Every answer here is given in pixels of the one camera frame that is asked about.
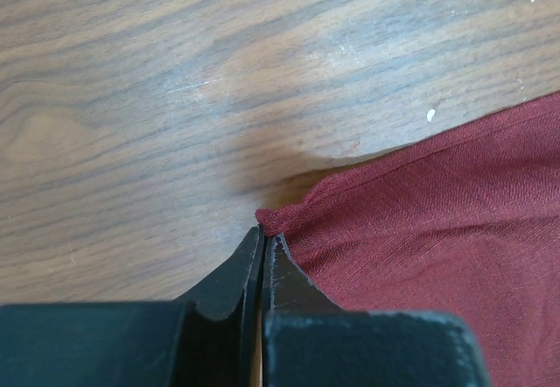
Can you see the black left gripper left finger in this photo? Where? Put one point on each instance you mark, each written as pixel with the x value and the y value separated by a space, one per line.
pixel 208 336

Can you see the dark red cloth napkin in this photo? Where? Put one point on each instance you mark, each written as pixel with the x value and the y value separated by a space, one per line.
pixel 466 222

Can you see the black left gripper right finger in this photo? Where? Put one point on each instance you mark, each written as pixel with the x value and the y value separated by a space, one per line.
pixel 307 340

